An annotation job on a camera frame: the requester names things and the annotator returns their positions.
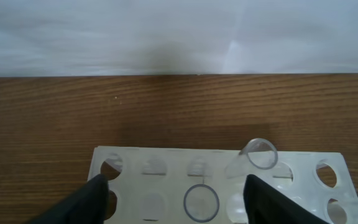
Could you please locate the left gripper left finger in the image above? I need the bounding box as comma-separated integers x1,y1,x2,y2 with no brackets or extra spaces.
26,173,110,224

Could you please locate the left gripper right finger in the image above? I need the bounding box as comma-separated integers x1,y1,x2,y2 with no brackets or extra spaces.
242,174,331,224

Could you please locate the clear test tube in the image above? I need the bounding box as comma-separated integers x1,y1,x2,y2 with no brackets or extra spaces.
183,183,221,223
225,138,279,180

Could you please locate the white test tube rack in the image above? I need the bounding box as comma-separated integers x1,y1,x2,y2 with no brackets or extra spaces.
86,146,358,224

